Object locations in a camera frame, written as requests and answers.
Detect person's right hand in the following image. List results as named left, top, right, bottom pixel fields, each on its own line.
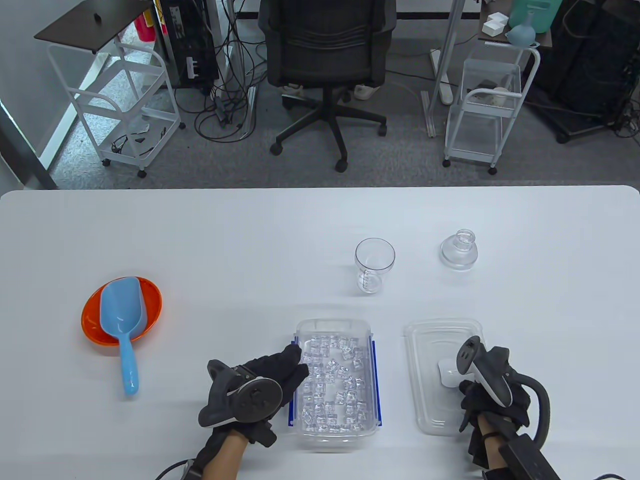
left=458, top=346, right=532, bottom=469

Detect person's left hand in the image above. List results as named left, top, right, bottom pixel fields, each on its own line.
left=193, top=344, right=311, bottom=467

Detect hand grey controller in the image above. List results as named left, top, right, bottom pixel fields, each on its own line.
left=198, top=359, right=284, bottom=429
left=457, top=335, right=551, bottom=447

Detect clear container lid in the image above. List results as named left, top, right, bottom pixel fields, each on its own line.
left=403, top=318, right=486, bottom=437

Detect clear container with blue clips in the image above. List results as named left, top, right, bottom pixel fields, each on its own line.
left=288, top=318, right=384, bottom=447

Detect clear plastic shaker cup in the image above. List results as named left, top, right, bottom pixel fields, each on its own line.
left=354, top=237, right=396, bottom=295

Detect clear plastic shaker lid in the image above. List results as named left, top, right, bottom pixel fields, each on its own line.
left=439, top=228, right=480, bottom=272

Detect blue plastic scoop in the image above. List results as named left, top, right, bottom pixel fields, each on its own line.
left=99, top=278, right=144, bottom=397

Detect person's right forearm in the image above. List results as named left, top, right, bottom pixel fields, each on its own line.
left=476, top=414, right=507, bottom=472

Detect person's left forearm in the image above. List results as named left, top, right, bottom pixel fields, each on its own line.
left=201, top=434, right=249, bottom=480

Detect orange bowl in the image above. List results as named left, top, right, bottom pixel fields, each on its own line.
left=80, top=276, right=164, bottom=347

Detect white power strip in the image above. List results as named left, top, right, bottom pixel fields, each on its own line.
left=429, top=48, right=454, bottom=106

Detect black office chair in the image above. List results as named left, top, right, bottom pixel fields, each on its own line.
left=257, top=0, right=399, bottom=174

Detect black computer tower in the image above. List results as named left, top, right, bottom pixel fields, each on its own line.
left=154, top=0, right=222, bottom=97

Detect white desk leg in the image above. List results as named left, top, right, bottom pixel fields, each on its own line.
left=431, top=0, right=476, bottom=93

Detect black equipment on stand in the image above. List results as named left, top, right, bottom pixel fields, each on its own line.
left=529, top=0, right=640, bottom=145

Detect blue-grey funnel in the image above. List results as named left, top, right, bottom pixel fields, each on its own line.
left=504, top=10, right=541, bottom=49

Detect red canister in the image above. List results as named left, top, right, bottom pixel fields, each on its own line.
left=134, top=9, right=157, bottom=44

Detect brown wooden table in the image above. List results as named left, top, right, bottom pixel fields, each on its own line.
left=477, top=0, right=554, bottom=49

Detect teal plastic container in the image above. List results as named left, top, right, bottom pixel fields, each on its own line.
left=508, top=0, right=557, bottom=35

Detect dark wooden side table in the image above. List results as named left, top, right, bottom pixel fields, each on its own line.
left=33, top=0, right=157, bottom=55

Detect white wire cart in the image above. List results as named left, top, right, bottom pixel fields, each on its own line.
left=47, top=37, right=187, bottom=180
left=442, top=41, right=542, bottom=176

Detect aluminium rail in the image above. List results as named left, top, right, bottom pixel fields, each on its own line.
left=239, top=85, right=258, bottom=141
left=420, top=90, right=437, bottom=139

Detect tangle of black floor cables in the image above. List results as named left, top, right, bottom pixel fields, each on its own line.
left=172, top=0, right=273, bottom=144

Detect black cables in cart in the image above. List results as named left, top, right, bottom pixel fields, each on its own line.
left=109, top=124, right=169, bottom=157

